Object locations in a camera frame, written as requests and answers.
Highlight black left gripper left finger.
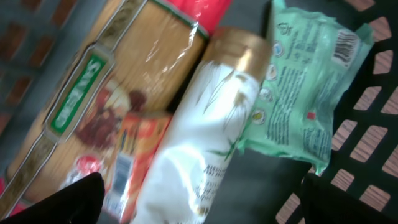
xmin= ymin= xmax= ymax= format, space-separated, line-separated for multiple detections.
xmin=1 ymin=172 xmax=105 ymax=224

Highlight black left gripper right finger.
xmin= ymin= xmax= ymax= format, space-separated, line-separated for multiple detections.
xmin=300 ymin=174 xmax=397 ymax=224

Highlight small orange snack packet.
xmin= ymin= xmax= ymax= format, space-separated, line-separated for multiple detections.
xmin=103 ymin=113 xmax=172 ymax=223

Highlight white tube gold cap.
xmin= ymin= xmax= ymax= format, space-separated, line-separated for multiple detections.
xmin=132 ymin=27 xmax=270 ymax=224

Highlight teal snack packet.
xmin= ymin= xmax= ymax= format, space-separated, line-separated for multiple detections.
xmin=238 ymin=0 xmax=374 ymax=175

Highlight spaghetti pasta packet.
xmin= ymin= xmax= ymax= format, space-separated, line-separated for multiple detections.
xmin=0 ymin=0 xmax=233 ymax=218

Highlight dark grey plastic basket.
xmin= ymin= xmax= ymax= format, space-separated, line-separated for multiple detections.
xmin=1 ymin=0 xmax=397 ymax=223

